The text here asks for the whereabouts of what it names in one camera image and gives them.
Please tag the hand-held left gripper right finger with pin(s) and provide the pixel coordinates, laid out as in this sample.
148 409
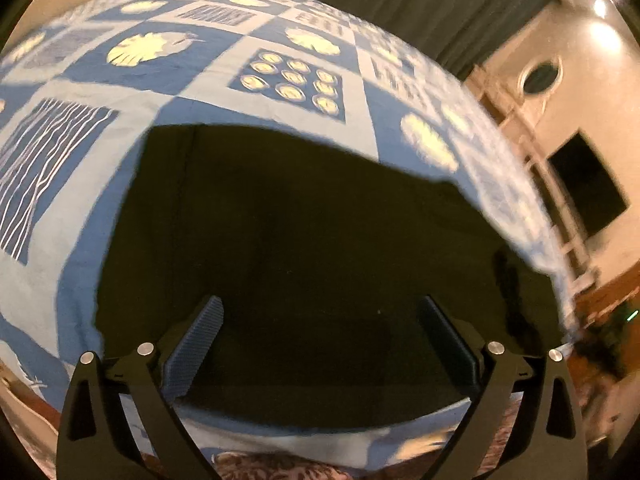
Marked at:
450 350

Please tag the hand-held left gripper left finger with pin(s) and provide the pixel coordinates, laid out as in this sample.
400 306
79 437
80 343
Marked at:
192 350

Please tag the black pants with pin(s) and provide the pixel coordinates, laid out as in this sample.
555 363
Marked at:
300 235

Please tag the black television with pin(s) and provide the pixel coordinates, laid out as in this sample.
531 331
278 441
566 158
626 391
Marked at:
587 182

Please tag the white dressing table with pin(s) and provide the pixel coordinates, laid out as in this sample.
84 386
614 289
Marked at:
500 105

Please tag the blue patterned bedsheet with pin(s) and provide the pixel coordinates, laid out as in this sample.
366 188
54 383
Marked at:
200 95

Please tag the oval vanity mirror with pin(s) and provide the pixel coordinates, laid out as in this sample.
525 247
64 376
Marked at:
540 76

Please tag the dark green curtain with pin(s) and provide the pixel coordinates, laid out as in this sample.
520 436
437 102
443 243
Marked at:
400 5

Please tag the ceiling spot light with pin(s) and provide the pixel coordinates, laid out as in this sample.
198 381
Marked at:
599 6

